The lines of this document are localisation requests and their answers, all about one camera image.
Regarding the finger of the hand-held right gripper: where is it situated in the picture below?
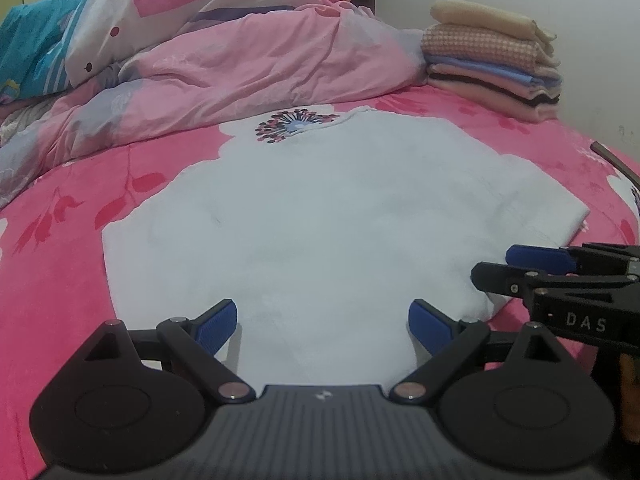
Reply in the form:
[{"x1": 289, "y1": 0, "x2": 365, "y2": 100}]
[
  {"x1": 471, "y1": 261, "x2": 640, "y2": 312},
  {"x1": 505, "y1": 242, "x2": 640, "y2": 276}
]

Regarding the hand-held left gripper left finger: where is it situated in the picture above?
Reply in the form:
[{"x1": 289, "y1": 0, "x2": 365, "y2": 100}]
[{"x1": 82, "y1": 298, "x2": 256, "y2": 406}]

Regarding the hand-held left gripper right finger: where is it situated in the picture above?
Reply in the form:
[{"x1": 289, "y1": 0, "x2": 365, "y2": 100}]
[{"x1": 387, "y1": 298, "x2": 561, "y2": 406}]

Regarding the white shirt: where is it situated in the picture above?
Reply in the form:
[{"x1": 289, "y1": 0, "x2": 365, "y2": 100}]
[{"x1": 101, "y1": 107, "x2": 592, "y2": 386}]

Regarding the stack of folded clothes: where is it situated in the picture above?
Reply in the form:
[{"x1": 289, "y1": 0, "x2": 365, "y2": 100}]
[{"x1": 421, "y1": 0, "x2": 564, "y2": 124}]

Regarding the dark wooden bar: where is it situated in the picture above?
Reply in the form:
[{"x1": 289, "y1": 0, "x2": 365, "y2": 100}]
[{"x1": 589, "y1": 140, "x2": 640, "y2": 189}]

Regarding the pink flowered bed sheet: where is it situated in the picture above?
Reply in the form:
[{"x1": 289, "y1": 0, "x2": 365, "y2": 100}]
[{"x1": 0, "y1": 82, "x2": 640, "y2": 480}]

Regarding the pink floral duvet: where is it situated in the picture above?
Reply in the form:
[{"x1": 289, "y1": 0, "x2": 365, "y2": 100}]
[{"x1": 0, "y1": 0, "x2": 432, "y2": 209}]

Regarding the grey striped cloth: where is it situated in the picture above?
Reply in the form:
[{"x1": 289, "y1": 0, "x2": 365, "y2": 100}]
[{"x1": 0, "y1": 96, "x2": 59, "y2": 147}]

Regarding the teal pillow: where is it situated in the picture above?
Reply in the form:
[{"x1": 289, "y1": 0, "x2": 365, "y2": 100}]
[{"x1": 0, "y1": 0, "x2": 97, "y2": 107}]

